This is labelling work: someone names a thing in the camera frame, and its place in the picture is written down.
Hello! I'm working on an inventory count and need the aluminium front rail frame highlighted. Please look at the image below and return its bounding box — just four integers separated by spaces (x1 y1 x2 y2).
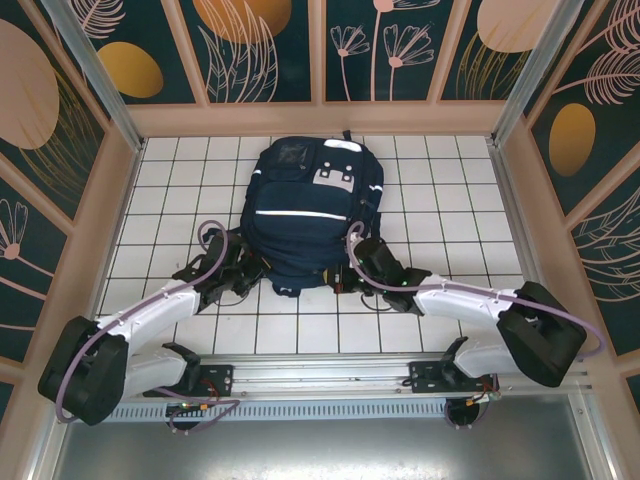
47 352 594 404

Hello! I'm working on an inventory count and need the aluminium table side rail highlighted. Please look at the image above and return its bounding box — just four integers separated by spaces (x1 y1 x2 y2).
74 138 147 361
488 138 569 356

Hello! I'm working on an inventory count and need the grey metal sheet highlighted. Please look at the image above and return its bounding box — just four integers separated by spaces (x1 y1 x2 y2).
49 394 604 480

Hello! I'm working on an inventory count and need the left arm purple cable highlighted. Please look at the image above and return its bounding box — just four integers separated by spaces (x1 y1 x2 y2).
53 219 246 435

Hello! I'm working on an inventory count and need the navy blue student backpack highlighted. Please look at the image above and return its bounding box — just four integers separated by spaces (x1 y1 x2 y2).
239 129 386 300

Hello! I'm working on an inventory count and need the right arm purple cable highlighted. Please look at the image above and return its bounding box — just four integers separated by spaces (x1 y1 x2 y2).
346 221 610 431

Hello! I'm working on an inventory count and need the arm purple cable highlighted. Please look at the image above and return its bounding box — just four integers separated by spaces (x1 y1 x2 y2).
346 221 610 431
53 219 246 435

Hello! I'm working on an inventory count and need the aluminium corner post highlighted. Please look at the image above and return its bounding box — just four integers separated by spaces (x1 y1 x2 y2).
489 0 599 146
42 0 146 154

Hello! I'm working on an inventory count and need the slotted grey cable duct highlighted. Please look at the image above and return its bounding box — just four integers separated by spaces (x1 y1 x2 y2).
67 403 451 422

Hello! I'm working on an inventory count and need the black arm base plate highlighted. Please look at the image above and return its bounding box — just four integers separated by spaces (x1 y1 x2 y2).
408 360 501 396
143 364 236 399

